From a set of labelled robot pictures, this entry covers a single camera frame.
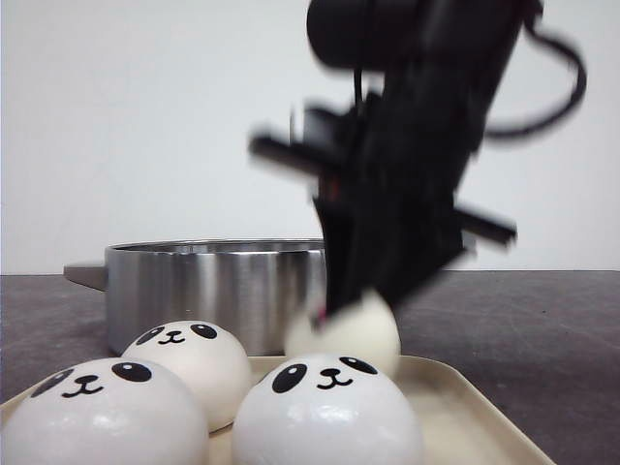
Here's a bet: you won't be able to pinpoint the cream plastic tray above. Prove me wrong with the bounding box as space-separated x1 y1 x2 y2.
0 354 556 465

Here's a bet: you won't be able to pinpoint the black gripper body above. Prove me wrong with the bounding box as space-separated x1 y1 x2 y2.
249 64 516 252

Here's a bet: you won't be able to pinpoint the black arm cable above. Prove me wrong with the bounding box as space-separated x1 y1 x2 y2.
483 0 588 142

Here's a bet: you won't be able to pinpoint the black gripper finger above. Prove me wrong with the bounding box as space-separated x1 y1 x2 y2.
370 236 465 306
314 198 388 318

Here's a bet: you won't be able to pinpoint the panda bun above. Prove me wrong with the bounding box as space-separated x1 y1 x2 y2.
1 357 208 464
284 290 401 378
122 321 252 432
232 354 424 464

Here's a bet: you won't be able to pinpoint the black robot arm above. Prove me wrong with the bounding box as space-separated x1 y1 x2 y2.
249 1 527 318

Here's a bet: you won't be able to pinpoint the stainless steel pot grey handles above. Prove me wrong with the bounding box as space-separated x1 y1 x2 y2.
63 238 326 356

